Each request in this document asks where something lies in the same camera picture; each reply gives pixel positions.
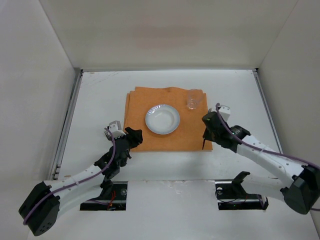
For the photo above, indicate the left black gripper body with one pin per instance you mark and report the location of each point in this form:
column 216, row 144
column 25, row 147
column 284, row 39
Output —
column 129, row 139

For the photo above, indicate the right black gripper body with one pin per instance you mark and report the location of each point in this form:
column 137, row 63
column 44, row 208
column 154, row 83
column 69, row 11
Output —
column 210, row 129

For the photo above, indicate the black plastic knife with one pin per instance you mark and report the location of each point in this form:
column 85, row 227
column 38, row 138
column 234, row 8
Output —
column 204, row 142

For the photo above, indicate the white round plate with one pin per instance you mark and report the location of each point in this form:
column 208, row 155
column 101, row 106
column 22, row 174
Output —
column 162, row 119

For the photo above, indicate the orange cloth placemat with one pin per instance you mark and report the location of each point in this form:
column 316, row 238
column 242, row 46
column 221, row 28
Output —
column 188, row 137

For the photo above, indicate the clear plastic cup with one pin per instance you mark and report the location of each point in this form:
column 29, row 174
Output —
column 194, row 97

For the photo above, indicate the black plastic fork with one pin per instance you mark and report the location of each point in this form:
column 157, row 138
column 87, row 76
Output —
column 109, row 135

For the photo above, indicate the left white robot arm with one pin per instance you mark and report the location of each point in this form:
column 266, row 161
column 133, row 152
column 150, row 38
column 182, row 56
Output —
column 49, row 200

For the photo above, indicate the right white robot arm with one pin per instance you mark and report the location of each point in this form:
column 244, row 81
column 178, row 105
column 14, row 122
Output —
column 296, row 182

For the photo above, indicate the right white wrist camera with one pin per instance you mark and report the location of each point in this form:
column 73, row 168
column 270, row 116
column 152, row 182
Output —
column 220, row 112

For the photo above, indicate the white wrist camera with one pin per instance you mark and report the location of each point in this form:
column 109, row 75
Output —
column 116, row 129
column 220, row 112

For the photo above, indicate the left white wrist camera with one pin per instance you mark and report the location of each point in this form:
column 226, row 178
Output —
column 116, row 129

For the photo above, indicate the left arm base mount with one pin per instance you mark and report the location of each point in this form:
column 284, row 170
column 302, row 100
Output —
column 115, row 200

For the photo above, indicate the right aluminium rail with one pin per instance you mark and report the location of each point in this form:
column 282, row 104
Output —
column 267, row 109

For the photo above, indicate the aluminium rail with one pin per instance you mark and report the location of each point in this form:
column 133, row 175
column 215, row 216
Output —
column 54, row 169
column 267, row 109

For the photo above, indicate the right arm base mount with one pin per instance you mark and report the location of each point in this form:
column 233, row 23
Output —
column 232, row 197

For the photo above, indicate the left aluminium rail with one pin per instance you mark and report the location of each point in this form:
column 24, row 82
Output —
column 54, row 169

